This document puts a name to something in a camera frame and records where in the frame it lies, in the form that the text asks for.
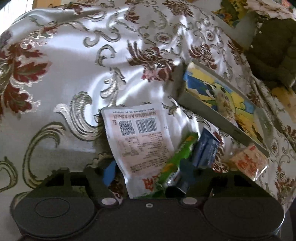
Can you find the grey tray with cartoon painting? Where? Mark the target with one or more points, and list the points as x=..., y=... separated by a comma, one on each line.
x=203, y=110

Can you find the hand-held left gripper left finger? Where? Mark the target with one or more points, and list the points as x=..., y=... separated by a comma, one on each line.
x=109, y=172

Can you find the clear nut bar packet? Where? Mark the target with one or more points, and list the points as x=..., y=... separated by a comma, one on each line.
x=227, y=107

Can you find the white packet with barcode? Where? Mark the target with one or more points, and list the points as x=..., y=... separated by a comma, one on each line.
x=138, y=143

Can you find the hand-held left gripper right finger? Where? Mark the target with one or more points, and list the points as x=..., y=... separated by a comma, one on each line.
x=188, y=176

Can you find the blue snack packet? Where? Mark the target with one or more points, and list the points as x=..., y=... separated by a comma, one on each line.
x=205, y=148

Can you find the olive quilted jacket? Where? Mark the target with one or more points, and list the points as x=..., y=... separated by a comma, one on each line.
x=272, y=51

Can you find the pale floral cloth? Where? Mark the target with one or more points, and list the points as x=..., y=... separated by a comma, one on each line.
x=272, y=9

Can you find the floral satin blanket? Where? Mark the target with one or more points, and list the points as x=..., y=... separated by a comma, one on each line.
x=69, y=69

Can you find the green snack packet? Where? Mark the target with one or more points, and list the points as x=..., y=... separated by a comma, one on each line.
x=182, y=150

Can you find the rice cracker packet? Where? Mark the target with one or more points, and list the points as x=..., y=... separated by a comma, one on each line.
x=247, y=161

